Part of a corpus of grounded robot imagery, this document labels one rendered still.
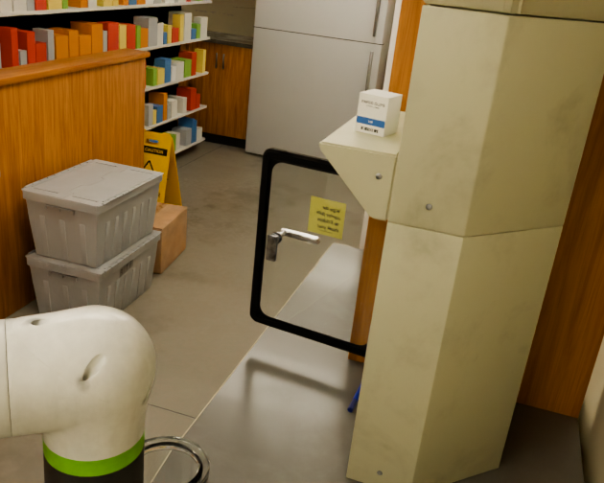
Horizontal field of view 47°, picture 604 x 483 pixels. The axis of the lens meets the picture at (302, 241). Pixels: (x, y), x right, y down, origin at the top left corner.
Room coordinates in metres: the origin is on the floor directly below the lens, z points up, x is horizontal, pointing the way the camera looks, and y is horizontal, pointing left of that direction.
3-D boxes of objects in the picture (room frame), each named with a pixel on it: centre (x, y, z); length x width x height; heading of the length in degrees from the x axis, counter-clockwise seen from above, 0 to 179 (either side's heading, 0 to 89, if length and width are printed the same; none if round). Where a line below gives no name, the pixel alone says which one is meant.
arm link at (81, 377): (0.52, 0.18, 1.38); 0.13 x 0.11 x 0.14; 115
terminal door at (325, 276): (1.30, -0.04, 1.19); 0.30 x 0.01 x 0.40; 68
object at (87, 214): (3.13, 1.01, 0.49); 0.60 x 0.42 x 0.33; 165
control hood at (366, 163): (1.10, -0.11, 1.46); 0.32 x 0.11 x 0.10; 165
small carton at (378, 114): (1.07, -0.10, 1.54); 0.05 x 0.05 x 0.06; 61
